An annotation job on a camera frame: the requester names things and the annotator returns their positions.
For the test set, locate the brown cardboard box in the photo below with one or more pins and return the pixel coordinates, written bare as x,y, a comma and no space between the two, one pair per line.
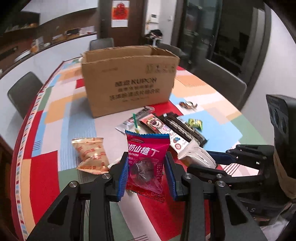
123,78

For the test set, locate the black chocolate biscuit packet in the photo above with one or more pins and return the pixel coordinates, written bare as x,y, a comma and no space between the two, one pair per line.
179,126

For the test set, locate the grey chair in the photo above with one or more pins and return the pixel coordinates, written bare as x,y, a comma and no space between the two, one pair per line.
226,83
177,51
101,43
23,92

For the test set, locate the grey chair left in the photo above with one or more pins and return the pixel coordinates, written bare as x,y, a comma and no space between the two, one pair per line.
23,92

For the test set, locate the red white snack bar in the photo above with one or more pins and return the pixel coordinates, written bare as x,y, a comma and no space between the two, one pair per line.
157,126

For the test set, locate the silver grey stick packet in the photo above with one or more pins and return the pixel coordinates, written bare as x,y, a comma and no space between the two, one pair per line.
129,124

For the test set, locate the red hawthorn snack packet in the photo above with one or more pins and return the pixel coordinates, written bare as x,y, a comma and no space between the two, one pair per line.
146,155

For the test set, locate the white snack packet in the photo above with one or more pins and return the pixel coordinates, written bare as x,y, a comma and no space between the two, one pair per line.
194,154

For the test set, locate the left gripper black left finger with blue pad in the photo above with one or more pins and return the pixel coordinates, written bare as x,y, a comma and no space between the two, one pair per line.
64,219

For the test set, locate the red white door poster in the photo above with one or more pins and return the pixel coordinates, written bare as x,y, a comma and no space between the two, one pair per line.
120,14

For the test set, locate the green straw lollipop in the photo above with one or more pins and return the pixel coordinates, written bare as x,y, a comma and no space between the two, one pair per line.
136,127

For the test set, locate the colourful checked tablecloth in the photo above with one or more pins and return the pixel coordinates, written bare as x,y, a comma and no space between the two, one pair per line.
44,160

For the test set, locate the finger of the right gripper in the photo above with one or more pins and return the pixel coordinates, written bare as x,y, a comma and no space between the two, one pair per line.
206,174
253,156

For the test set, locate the wooden wall shelf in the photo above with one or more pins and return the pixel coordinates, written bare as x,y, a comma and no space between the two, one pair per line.
58,30

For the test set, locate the green yellow candy packet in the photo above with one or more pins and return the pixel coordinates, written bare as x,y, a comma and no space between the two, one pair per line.
194,123

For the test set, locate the orange snack packet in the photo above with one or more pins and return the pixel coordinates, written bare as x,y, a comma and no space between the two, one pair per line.
93,158

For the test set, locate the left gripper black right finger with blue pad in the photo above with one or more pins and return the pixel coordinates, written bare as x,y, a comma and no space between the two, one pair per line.
229,219

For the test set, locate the brown striped wrapped candy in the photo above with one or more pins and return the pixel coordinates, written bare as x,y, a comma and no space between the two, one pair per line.
187,105

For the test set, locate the grey chair far right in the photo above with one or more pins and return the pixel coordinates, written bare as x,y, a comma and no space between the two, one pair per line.
177,51

